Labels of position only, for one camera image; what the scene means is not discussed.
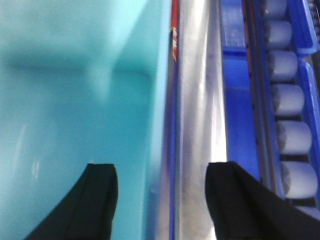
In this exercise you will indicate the stainless steel shelf rail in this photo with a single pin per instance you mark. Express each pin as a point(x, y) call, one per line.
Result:
point(201, 123)

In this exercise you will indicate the red snack package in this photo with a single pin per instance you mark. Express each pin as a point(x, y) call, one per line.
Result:
point(174, 29)

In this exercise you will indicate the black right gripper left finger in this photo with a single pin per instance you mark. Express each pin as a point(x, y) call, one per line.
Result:
point(87, 211)

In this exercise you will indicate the grey roller track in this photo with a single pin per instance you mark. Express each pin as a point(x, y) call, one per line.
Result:
point(294, 102)

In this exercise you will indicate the light blue plastic bin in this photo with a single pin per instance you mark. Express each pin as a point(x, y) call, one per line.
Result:
point(81, 81)

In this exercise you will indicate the dark blue bin lower right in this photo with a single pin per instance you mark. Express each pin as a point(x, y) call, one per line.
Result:
point(240, 131)

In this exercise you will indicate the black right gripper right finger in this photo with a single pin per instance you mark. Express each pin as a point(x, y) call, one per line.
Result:
point(241, 208)

